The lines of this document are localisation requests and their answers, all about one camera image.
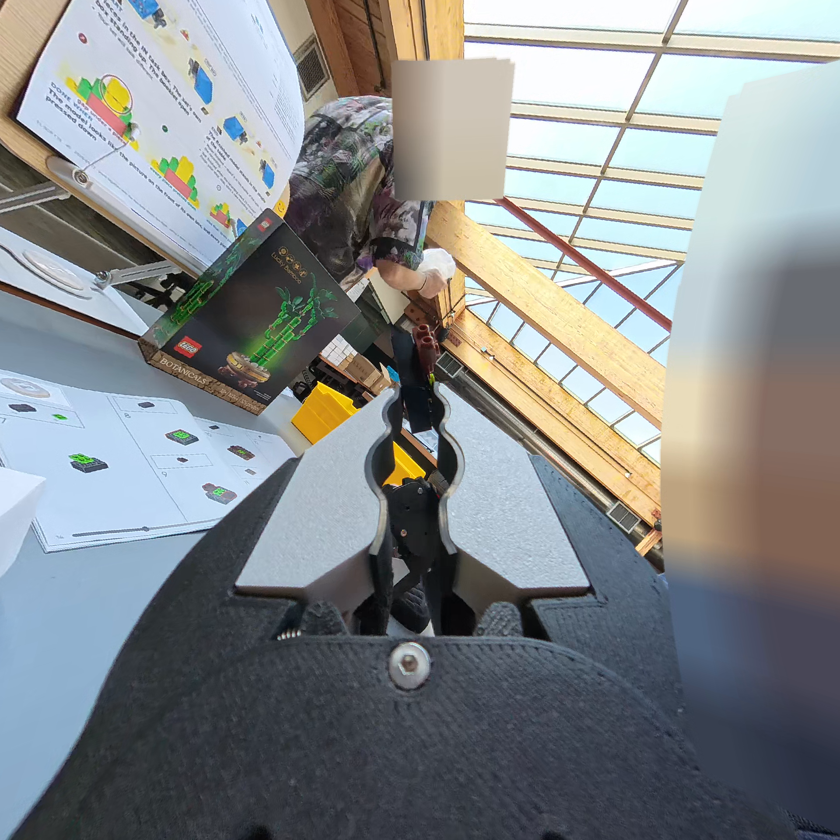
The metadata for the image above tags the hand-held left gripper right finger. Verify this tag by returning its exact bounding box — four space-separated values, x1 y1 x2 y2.
434 384 590 608

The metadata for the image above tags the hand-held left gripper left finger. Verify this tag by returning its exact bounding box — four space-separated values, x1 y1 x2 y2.
235 387 399 618

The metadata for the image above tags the black brown green brick assembly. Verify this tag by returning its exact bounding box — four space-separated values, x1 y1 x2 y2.
402 323 439 435

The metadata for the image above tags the grey desk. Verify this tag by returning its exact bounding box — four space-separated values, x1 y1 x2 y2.
0 282 316 840

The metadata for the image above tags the yellow storage bin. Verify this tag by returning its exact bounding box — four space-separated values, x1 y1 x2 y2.
290 381 427 487

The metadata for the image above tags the stack of cardboard boxes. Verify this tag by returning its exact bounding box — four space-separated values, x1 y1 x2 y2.
319 333 395 395

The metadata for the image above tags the white instruction booklet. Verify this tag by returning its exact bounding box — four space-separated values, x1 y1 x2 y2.
0 369 296 553

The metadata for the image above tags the black toy set box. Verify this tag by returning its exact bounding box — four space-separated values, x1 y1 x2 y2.
139 210 362 416

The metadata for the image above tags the red ceiling pipe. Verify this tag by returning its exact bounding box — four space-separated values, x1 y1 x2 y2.
495 197 673 330

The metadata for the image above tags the white foam block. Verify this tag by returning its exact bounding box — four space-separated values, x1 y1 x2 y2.
0 469 47 578

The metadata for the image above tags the printed instruction sheet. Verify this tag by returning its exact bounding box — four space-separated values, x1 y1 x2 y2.
16 0 306 250

